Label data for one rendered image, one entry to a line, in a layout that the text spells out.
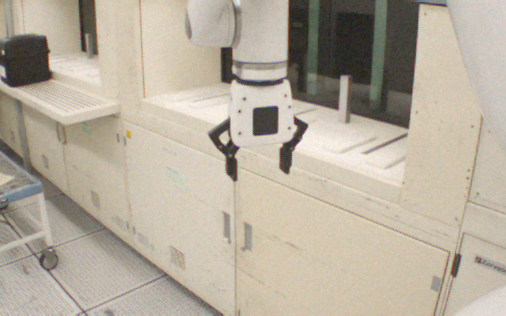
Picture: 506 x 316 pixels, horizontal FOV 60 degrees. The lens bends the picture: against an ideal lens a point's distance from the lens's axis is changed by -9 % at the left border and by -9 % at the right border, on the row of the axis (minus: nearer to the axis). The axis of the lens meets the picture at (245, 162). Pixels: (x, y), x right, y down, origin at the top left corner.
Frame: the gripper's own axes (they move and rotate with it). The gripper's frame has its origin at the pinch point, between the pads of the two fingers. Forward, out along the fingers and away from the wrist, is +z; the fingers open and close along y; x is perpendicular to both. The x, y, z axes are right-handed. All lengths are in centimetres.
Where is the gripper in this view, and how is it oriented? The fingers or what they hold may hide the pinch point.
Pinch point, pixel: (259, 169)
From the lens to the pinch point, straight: 80.5
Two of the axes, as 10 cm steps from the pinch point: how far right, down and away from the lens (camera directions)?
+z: 0.0, 9.3, 3.7
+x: -3.2, -3.5, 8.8
